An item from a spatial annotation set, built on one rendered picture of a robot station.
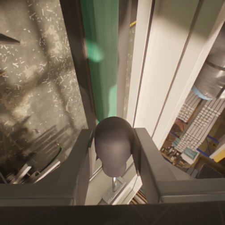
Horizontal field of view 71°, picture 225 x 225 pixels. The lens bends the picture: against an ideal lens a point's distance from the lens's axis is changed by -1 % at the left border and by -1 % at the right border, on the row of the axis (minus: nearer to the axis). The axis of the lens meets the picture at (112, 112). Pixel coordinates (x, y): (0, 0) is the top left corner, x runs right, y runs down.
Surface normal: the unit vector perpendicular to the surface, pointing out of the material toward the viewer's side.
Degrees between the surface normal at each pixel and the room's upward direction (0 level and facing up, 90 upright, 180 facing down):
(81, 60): 90
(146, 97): 90
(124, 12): 0
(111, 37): 0
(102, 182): 90
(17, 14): 0
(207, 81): 93
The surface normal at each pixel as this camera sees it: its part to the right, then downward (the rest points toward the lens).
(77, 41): -0.67, 0.58
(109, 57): 0.74, 0.52
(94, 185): -0.01, -0.62
